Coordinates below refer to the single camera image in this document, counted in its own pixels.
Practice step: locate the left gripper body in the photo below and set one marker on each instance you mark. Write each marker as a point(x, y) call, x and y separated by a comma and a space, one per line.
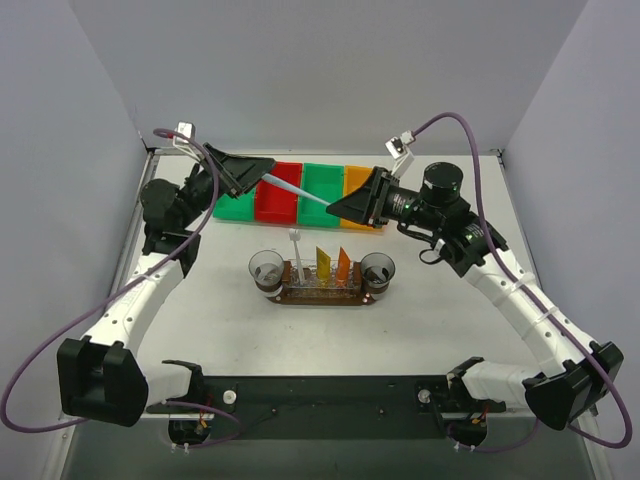
point(223, 174)

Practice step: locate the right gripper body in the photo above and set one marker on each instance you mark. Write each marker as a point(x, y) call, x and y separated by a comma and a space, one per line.
point(378, 197)

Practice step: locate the orange toothpaste tube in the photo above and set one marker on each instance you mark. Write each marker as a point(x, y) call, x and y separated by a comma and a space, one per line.
point(343, 268)
point(323, 266)

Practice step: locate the dark tinted cup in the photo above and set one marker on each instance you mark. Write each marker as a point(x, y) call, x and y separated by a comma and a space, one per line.
point(377, 270)

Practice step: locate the white toothbrush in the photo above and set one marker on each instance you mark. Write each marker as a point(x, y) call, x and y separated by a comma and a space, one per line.
point(295, 237)

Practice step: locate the clear rack with brown ends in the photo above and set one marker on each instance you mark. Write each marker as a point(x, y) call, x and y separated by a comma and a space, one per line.
point(314, 287)

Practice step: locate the clear plastic cup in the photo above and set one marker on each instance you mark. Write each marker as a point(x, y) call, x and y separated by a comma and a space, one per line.
point(266, 268)

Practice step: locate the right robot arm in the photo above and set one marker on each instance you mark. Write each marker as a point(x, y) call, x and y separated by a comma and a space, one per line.
point(572, 368)

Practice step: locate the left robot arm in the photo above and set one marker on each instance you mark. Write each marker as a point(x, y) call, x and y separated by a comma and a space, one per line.
point(100, 377)

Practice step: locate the brown wooden oval tray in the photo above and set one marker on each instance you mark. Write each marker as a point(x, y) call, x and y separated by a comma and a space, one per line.
point(361, 296)

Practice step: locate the yellow bin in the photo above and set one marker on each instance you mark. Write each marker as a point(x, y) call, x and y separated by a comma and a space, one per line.
point(353, 179)

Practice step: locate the left green bin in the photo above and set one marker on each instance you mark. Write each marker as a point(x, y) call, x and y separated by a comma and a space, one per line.
point(239, 209)

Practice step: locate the green bin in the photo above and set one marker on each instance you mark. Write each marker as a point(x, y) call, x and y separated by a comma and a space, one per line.
point(325, 182)
point(239, 209)

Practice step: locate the middle green bin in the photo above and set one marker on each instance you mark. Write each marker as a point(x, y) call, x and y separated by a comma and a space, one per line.
point(325, 182)

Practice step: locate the red bin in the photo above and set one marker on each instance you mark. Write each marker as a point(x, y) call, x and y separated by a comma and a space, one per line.
point(275, 205)

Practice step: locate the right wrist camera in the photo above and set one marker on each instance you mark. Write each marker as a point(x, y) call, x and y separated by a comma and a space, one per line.
point(399, 149)

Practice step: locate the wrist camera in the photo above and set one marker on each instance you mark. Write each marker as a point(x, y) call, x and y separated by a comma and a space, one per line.
point(180, 143)
point(399, 149)

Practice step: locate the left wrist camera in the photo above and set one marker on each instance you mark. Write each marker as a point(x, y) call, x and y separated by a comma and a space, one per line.
point(180, 143)

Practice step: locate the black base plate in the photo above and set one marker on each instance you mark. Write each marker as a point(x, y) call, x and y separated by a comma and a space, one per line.
point(382, 407)

